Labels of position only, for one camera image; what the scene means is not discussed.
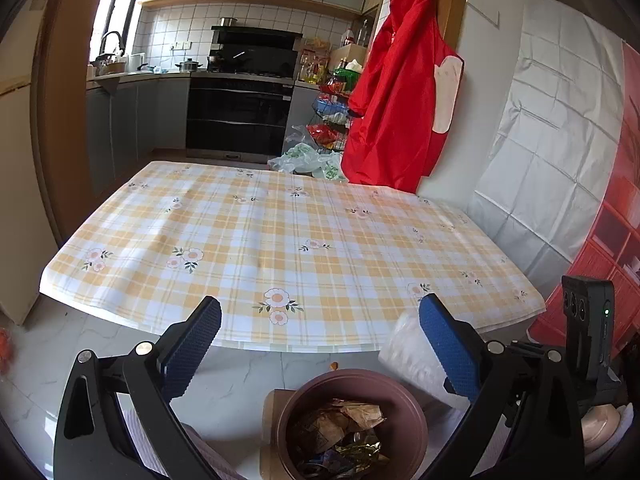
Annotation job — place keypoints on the steel lidded pot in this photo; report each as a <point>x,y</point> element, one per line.
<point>189,66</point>

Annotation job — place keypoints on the cardboard box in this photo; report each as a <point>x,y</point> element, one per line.
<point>345,57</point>

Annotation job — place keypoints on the green-printed plastic bag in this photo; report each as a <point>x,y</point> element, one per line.
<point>305,157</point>

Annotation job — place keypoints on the small steel pot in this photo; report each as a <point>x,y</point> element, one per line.
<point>226,21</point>

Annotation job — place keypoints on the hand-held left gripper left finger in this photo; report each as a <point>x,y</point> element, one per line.
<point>192,342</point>

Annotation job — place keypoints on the black range hood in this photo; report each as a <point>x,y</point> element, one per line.
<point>255,42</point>

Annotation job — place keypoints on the black built-in oven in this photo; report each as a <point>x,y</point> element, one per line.
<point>235,115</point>

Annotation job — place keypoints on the clear plastic bag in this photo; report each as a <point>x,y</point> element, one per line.
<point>298,135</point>

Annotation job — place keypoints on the yellow checked tablecloth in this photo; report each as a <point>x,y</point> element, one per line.
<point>300,240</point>

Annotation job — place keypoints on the kitchen window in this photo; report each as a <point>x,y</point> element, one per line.
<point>117,5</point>

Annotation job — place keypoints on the brown wrapper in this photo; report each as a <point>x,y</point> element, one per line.
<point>335,422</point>

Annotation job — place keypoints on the brown cardboard piece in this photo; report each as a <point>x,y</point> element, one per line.
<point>270,435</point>

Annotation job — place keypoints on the grey lower cabinets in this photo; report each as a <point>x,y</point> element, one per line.
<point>135,125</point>

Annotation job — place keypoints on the mauve plastic trash bin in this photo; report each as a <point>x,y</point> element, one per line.
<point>350,385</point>

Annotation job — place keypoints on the orange wrapper scrap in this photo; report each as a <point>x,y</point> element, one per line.
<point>335,366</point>

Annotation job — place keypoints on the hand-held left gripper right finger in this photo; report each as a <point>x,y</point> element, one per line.
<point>450,347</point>

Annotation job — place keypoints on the red apron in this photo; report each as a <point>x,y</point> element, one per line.
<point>395,110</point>

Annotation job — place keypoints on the mauve cloth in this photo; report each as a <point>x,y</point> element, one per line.
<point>210,460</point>

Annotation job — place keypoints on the row of condiment bottles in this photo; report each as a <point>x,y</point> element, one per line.
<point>315,67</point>

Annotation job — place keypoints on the blue crushed can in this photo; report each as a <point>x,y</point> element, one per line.
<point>327,461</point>

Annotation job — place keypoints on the steel kitchen faucet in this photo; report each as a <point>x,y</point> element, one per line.
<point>112,40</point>

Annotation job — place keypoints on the red printed sheet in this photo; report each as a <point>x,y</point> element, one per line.
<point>615,185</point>

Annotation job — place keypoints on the gold foil wrapper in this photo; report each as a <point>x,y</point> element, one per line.
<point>360,454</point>

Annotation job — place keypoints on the person's right hand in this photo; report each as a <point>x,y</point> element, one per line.
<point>602,422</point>

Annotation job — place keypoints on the white foam net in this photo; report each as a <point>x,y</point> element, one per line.
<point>405,355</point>

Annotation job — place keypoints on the white creased wall sheet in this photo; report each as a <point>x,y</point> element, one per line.
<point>550,135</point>

